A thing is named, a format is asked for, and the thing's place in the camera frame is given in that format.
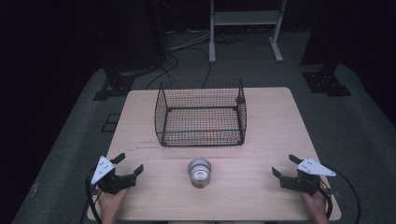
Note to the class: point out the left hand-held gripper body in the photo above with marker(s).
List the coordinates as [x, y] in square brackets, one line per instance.
[107, 177]

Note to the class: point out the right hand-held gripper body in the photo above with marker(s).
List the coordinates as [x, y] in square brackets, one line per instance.
[303, 177]

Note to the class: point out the clear glass cup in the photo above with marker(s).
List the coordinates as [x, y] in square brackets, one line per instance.
[199, 172]

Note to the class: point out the person's left hand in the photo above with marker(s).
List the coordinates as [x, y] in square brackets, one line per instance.
[112, 203]

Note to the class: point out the person's right hand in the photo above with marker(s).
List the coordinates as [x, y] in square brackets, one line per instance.
[315, 208]

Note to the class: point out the black floor tape rectangle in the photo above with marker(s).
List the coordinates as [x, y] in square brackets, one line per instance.
[109, 122]

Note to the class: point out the black stand base plate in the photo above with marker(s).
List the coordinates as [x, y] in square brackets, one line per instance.
[113, 87]
[327, 82]

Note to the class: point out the white metal stand frame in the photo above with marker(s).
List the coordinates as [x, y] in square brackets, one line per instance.
[246, 21]

